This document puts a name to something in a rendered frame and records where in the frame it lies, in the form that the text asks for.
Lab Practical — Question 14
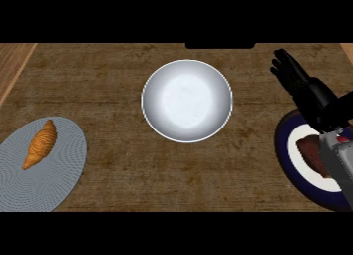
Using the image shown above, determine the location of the white plate with blue rim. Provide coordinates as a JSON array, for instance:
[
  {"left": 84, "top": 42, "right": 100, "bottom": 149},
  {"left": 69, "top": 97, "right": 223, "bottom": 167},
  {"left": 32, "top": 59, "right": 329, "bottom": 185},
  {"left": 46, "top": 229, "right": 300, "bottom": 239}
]
[{"left": 273, "top": 109, "right": 353, "bottom": 212}]

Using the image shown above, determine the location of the grey round placemat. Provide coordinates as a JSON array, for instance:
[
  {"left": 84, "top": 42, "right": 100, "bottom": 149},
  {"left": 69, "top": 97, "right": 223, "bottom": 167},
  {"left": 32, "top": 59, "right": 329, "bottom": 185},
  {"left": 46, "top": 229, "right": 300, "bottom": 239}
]
[{"left": 0, "top": 116, "right": 88, "bottom": 213}]

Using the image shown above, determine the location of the white bowl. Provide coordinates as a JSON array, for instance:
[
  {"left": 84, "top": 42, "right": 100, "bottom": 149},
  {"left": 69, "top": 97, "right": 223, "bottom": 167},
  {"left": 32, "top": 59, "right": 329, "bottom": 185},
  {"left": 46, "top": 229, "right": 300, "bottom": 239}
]
[{"left": 140, "top": 59, "right": 233, "bottom": 144}]

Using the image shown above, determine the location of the golden croissant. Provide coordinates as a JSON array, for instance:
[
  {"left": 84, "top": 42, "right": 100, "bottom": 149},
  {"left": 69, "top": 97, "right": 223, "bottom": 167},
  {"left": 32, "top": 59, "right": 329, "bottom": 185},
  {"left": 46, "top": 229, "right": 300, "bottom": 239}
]
[{"left": 20, "top": 119, "right": 59, "bottom": 171}]

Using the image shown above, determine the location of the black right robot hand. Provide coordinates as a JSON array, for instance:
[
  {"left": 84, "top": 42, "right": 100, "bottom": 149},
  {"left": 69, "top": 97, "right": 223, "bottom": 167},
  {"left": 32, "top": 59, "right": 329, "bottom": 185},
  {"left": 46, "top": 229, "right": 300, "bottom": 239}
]
[{"left": 269, "top": 48, "right": 353, "bottom": 134}]

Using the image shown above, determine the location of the dark red tomato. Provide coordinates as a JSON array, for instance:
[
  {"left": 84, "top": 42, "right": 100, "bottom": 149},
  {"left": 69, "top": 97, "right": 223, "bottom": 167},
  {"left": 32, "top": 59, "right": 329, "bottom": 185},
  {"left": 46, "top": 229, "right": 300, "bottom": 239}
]
[{"left": 294, "top": 134, "right": 332, "bottom": 179}]

